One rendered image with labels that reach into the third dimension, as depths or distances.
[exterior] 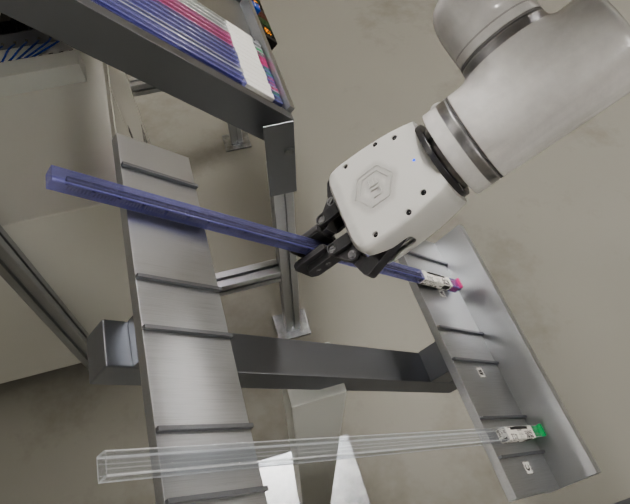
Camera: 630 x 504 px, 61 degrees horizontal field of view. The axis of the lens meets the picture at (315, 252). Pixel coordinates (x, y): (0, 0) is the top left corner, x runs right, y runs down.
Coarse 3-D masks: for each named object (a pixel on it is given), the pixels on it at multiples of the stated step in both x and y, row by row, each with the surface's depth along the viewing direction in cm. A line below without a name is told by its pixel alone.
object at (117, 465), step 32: (160, 448) 30; (192, 448) 31; (224, 448) 33; (256, 448) 34; (288, 448) 36; (320, 448) 38; (352, 448) 40; (384, 448) 42; (416, 448) 45; (448, 448) 49; (128, 480) 29
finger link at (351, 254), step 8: (320, 248) 51; (352, 248) 50; (304, 256) 52; (312, 256) 52; (320, 256) 52; (328, 256) 52; (336, 256) 51; (344, 256) 50; (352, 256) 50; (296, 264) 53; (304, 264) 52; (312, 264) 52; (320, 264) 52; (328, 264) 53; (304, 272) 54; (312, 272) 53; (320, 272) 53
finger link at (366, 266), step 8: (392, 248) 48; (360, 256) 50; (376, 256) 48; (384, 256) 48; (392, 256) 49; (360, 264) 49; (368, 264) 49; (376, 264) 48; (384, 264) 49; (368, 272) 48; (376, 272) 49
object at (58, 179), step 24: (72, 192) 37; (96, 192) 38; (120, 192) 39; (144, 192) 41; (168, 216) 42; (192, 216) 43; (216, 216) 45; (264, 240) 49; (288, 240) 50; (312, 240) 53; (456, 288) 69
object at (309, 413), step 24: (288, 408) 61; (312, 408) 57; (336, 408) 59; (288, 432) 81; (312, 432) 64; (336, 432) 67; (264, 480) 126; (288, 480) 126; (312, 480) 87; (336, 480) 126; (360, 480) 126
